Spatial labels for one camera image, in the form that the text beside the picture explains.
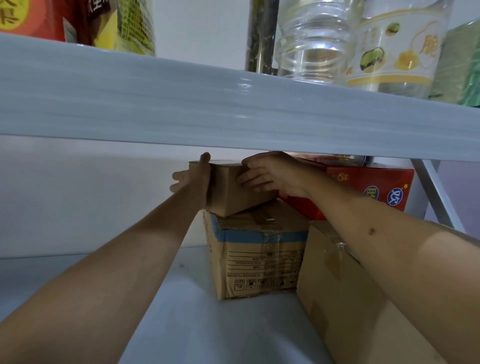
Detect ribbed clear plastic jar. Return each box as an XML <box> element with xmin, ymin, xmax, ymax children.
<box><xmin>275</xmin><ymin>0</ymin><xmax>367</xmax><ymax>87</ymax></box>

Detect red yellow-label packet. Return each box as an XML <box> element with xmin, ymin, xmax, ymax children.
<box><xmin>0</xmin><ymin>0</ymin><xmax>82</xmax><ymax>44</ymax></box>

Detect plain brown cardboard box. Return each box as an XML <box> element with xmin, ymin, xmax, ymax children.
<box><xmin>188</xmin><ymin>160</ymin><xmax>279</xmax><ymax>219</ymax></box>

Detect labelled clear plastic jar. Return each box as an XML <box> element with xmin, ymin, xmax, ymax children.
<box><xmin>346</xmin><ymin>0</ymin><xmax>455</xmax><ymax>100</ymax></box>

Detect wide clear-taped cardboard box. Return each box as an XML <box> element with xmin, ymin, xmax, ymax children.
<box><xmin>296</xmin><ymin>220</ymin><xmax>480</xmax><ymax>364</ymax></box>

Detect large red cartoon gift box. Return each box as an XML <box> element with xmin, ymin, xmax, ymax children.
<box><xmin>278</xmin><ymin>155</ymin><xmax>415</xmax><ymax>221</ymax></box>

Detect person's right hand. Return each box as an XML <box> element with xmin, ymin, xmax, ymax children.
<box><xmin>236</xmin><ymin>151</ymin><xmax>320</xmax><ymax>199</ymax></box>

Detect person's right forearm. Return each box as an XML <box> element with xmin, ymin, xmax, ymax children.
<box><xmin>305</xmin><ymin>168</ymin><xmax>480</xmax><ymax>364</ymax></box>

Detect metal-lid glass jar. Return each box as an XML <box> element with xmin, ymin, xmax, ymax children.
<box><xmin>245</xmin><ymin>0</ymin><xmax>280</xmax><ymax>75</ymax></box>

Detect yellow green snack bag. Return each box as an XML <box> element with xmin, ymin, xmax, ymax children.
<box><xmin>74</xmin><ymin>0</ymin><xmax>157</xmax><ymax>57</ymax></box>

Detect person's left hand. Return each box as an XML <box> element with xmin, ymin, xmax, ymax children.
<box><xmin>169</xmin><ymin>151</ymin><xmax>213</xmax><ymax>211</ymax></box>

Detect person's left forearm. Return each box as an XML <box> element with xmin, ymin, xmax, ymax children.
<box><xmin>0</xmin><ymin>187</ymin><xmax>207</xmax><ymax>364</ymax></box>

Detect long taped cardboard box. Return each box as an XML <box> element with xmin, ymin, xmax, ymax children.
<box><xmin>202</xmin><ymin>198</ymin><xmax>310</xmax><ymax>302</ymax></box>

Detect grey metal shelves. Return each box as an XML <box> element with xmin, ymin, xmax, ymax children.
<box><xmin>0</xmin><ymin>31</ymin><xmax>480</xmax><ymax>364</ymax></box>

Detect green patterned tea packet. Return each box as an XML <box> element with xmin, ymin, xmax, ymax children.
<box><xmin>429</xmin><ymin>18</ymin><xmax>480</xmax><ymax>108</ymax></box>

